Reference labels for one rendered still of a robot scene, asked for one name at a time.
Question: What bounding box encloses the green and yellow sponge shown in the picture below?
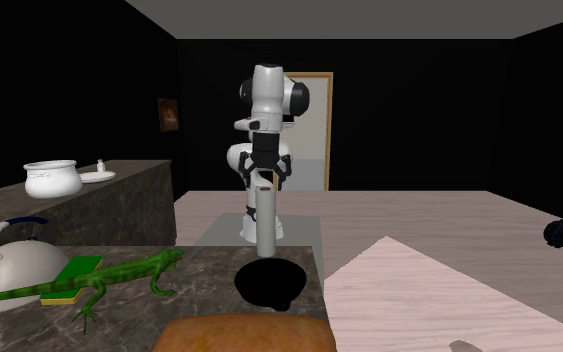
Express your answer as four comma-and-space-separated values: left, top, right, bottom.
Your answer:
39, 255, 105, 307

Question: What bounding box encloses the white plate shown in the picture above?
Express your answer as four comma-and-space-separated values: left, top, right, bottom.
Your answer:
78, 169, 117, 185

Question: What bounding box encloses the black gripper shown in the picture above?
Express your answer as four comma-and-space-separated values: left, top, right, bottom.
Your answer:
237, 130, 293, 192

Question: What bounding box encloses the black bowl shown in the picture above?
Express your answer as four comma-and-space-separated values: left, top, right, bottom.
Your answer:
233, 257, 308, 313

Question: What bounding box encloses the grey robot stand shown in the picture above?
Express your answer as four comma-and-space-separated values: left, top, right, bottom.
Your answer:
193, 212, 327, 280

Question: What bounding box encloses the white round pot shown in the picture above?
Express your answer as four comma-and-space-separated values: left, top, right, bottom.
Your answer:
22, 159, 84, 200

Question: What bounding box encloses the grey upright cylinder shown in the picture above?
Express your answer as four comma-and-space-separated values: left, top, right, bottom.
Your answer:
254, 185, 277, 258

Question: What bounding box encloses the brown bread loaf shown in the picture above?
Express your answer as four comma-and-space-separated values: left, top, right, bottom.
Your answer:
151, 313, 339, 352

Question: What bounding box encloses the dark wall picture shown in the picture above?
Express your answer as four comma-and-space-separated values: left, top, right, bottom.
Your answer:
156, 96, 181, 134

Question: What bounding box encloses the white kettle with blue handle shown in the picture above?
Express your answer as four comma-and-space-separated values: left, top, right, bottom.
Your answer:
0, 216, 71, 316

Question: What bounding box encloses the dark marble counter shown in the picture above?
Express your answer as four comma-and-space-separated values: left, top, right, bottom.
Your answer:
0, 159, 178, 248

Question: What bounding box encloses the green toy iguana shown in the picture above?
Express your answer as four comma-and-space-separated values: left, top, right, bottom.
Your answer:
0, 247, 185, 337

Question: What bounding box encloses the door with wooden frame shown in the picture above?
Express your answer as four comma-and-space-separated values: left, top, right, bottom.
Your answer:
282, 71, 335, 193

